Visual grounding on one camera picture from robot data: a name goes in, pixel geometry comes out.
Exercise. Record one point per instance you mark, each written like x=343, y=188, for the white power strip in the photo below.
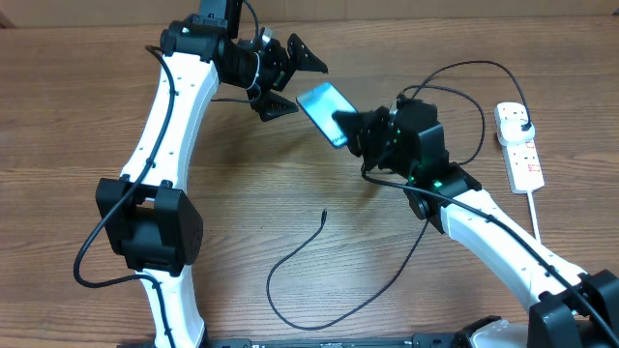
x=521, y=160

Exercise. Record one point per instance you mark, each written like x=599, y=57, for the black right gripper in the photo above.
x=359, y=134

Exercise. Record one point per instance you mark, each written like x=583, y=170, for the blue Galaxy smartphone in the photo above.
x=320, y=103

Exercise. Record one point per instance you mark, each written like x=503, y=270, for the white charger plug adapter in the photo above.
x=514, y=131

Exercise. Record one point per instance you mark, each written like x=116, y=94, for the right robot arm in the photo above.
x=566, y=306

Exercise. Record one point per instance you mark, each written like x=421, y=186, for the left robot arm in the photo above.
x=146, y=213

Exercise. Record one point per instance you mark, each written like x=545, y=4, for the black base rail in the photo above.
x=417, y=340

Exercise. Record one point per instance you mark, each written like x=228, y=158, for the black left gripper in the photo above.
x=280, y=72

